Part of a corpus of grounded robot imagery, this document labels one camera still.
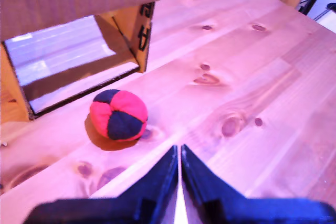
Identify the red and navy footbag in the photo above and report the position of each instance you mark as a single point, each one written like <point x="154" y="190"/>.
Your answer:
<point x="119" y="115"/>

